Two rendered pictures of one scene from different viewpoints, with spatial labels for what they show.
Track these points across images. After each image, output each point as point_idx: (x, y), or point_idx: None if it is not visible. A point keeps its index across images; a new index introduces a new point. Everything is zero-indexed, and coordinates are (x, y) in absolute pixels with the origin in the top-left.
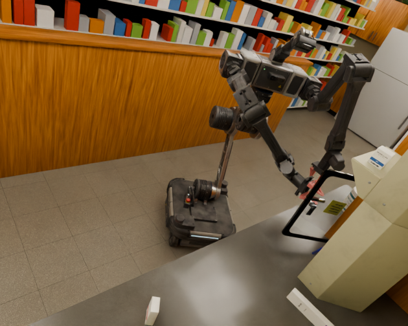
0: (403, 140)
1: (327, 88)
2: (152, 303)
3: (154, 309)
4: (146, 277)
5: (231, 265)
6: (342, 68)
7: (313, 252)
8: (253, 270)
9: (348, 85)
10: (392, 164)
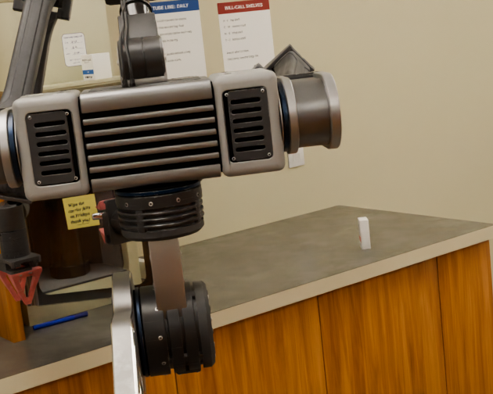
0: None
1: (36, 76)
2: (366, 218)
3: (362, 217)
4: (383, 257)
5: (259, 281)
6: (52, 5)
7: (87, 312)
8: (222, 284)
9: (53, 28)
10: (55, 84)
